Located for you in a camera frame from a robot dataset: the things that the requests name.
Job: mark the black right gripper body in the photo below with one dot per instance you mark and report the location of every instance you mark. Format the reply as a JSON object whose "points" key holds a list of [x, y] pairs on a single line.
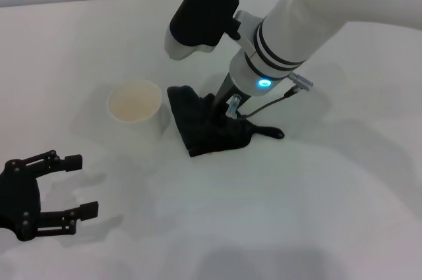
{"points": [[225, 102]]}

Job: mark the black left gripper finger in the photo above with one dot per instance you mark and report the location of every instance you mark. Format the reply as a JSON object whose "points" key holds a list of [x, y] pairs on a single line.
{"points": [[74, 162], [89, 210]]}

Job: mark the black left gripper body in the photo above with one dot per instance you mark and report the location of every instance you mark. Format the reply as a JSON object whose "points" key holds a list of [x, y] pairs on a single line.
{"points": [[19, 201]]}

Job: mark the dark blue rag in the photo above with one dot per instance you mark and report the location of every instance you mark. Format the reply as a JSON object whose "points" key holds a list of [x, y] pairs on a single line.
{"points": [[198, 125]]}

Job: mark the white paper cup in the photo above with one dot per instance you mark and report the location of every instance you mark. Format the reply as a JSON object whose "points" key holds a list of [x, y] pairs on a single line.
{"points": [[135, 105]]}

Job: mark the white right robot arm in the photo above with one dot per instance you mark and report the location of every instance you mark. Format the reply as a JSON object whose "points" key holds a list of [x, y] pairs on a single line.
{"points": [[296, 29]]}

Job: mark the black grey right wrist camera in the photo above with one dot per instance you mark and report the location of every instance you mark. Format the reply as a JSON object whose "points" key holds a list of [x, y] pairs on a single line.
{"points": [[201, 13]]}

